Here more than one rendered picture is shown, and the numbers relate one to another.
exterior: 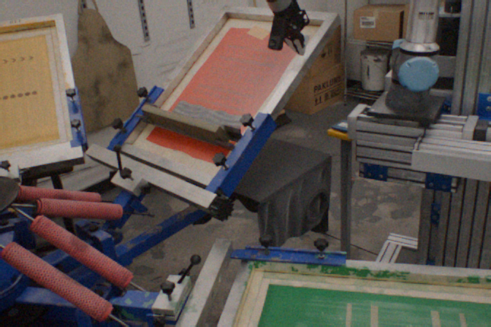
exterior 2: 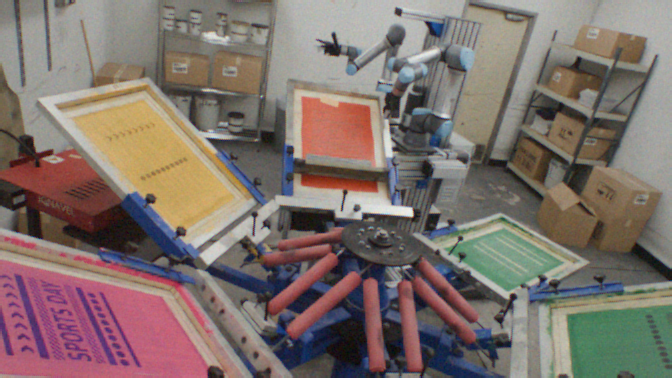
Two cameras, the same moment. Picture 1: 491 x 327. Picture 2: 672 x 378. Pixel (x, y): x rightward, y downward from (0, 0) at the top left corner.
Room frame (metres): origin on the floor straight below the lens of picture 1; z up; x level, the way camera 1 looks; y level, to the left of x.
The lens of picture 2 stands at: (0.53, 2.16, 2.18)
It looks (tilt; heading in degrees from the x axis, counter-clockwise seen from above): 24 degrees down; 301
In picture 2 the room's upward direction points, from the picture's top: 11 degrees clockwise
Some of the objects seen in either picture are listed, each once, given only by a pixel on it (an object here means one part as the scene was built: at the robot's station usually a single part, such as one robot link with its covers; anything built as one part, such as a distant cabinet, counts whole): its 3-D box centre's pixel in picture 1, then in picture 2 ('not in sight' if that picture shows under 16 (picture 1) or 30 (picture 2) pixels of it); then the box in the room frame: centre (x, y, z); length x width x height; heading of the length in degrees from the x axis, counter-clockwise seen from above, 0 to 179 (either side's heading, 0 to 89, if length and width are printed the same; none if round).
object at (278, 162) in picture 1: (256, 163); not in sight; (1.93, -0.05, 0.95); 0.48 x 0.44 x 0.01; 135
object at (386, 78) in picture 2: not in sight; (389, 62); (2.16, -0.96, 1.63); 0.15 x 0.12 x 0.55; 123
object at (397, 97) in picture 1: (408, 90); (415, 136); (1.67, -0.59, 1.31); 0.15 x 0.15 x 0.10
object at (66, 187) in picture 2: not in sight; (81, 184); (2.52, 1.11, 1.06); 0.61 x 0.46 x 0.12; 15
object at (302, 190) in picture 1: (291, 209); not in sight; (1.80, -0.17, 0.79); 0.46 x 0.09 x 0.33; 135
